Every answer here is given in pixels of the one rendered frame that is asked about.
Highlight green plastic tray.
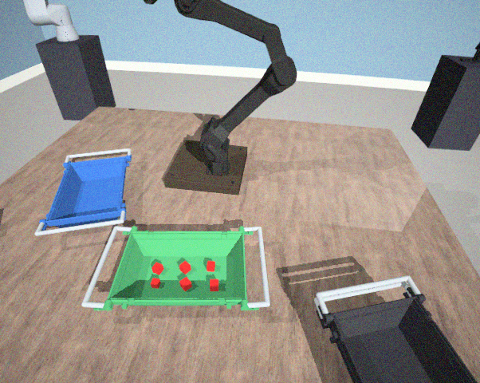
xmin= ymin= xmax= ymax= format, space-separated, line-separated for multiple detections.
xmin=93 ymin=227 xmax=259 ymax=310

